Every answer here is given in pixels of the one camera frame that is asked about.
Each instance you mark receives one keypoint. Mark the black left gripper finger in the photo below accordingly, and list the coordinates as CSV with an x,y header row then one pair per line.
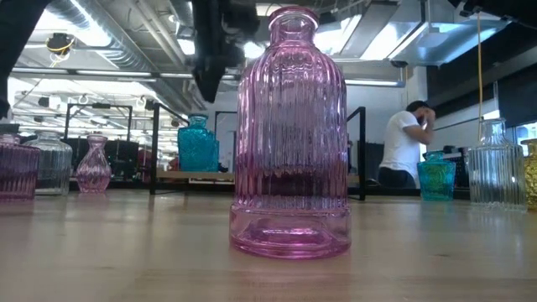
x,y
210,84

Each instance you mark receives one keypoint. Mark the teal embossed narrow-neck vase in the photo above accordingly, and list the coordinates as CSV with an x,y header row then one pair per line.
x,y
197,147

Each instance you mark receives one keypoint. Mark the tall pink ribbed bottle vase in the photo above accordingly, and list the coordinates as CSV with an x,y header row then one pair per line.
x,y
289,147

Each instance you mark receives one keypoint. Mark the small pink curvy bud vase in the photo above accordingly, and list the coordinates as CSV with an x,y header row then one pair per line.
x,y
93,168

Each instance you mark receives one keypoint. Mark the clear ribbed round jar vase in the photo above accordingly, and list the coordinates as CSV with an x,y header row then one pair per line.
x,y
56,163

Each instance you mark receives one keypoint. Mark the pink plastic cups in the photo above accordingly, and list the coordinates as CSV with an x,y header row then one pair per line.
x,y
19,172

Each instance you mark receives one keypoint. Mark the blue plastic cups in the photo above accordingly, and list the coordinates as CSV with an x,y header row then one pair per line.
x,y
436,178

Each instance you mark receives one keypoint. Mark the clear ribbed narrow-neck vase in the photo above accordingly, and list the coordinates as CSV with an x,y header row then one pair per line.
x,y
497,168

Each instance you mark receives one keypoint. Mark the yellow embossed glass vase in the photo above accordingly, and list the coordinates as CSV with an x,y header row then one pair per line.
x,y
532,176

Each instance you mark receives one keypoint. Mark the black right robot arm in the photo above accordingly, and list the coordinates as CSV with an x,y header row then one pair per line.
x,y
503,8

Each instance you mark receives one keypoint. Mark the ceiling tube light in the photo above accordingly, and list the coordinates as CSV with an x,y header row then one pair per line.
x,y
113,73

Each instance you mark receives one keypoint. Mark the dark partition panel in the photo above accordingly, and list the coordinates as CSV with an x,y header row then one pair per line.
x,y
371,161

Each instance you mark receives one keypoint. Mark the person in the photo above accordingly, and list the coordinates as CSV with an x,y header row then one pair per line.
x,y
400,142

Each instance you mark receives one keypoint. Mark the black background screen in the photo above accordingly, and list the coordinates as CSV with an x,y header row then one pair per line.
x,y
8,128

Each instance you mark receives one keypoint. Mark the silver ventilation duct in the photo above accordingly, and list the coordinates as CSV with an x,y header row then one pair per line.
x,y
126,54

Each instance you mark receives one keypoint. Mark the wooden shelf with black frame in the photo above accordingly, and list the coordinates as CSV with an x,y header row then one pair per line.
x,y
189,175

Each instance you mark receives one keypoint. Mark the black background rig frame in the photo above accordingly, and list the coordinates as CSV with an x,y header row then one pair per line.
x,y
100,105

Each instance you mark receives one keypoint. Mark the black aluminium rig frame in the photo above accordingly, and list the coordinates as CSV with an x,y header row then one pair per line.
x,y
134,187

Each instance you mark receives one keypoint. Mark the ceiling dome camera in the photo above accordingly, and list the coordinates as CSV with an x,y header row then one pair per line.
x,y
398,64

